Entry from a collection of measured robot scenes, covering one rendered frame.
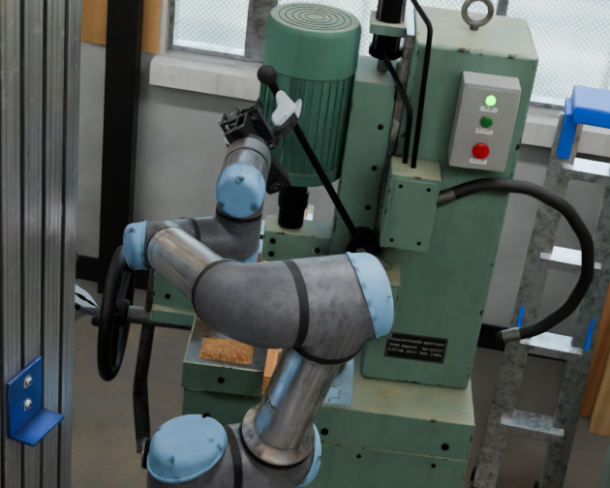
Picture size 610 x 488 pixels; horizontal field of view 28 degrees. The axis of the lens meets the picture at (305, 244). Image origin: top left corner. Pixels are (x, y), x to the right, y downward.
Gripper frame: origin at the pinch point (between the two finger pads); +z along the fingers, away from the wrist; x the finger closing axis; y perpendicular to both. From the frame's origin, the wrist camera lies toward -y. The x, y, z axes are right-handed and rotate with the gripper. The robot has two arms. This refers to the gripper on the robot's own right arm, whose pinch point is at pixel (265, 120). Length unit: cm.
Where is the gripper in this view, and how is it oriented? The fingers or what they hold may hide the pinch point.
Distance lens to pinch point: 220.5
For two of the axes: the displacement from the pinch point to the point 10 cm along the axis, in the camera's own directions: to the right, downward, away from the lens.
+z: 0.6, -4.8, 8.8
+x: -8.9, 3.8, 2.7
